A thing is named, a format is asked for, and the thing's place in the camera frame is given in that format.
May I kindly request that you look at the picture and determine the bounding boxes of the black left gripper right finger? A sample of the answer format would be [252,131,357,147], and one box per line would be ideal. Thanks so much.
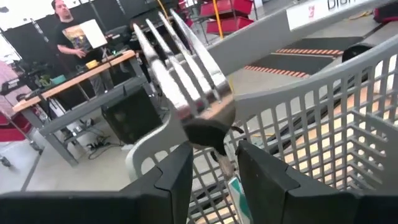
[235,139,398,224]

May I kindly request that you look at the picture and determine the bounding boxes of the black computer tower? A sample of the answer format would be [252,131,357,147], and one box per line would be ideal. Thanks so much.
[101,86,162,146]

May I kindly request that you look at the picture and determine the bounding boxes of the black partition panel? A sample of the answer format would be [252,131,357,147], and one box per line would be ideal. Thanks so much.
[0,0,150,68]

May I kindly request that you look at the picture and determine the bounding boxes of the person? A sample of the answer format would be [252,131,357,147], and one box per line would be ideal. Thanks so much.
[51,0,114,96]

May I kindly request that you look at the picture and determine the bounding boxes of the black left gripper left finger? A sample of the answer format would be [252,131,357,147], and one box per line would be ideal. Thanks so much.
[0,141,194,224]

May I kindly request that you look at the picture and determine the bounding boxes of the teal white handled fork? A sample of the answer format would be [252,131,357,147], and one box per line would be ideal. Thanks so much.
[132,8,254,224]

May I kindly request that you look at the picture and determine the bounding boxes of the grey plastic cutlery basket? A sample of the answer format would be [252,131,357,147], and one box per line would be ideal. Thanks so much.
[126,0,398,224]

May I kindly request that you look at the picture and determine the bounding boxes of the wooden top grey workbench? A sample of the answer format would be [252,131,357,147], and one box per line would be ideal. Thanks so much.
[12,49,156,167]

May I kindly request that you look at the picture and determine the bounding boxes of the black floor power cables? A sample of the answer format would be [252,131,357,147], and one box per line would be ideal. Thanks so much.
[85,135,125,159]

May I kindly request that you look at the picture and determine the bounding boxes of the white panel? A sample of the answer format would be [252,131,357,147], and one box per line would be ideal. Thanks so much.
[79,19,108,50]

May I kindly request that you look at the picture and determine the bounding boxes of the yellow hanging cord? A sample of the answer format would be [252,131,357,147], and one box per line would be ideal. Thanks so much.
[212,0,224,40]

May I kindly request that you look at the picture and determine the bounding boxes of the black ramp orange stripes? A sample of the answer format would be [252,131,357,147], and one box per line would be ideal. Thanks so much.
[244,35,364,78]

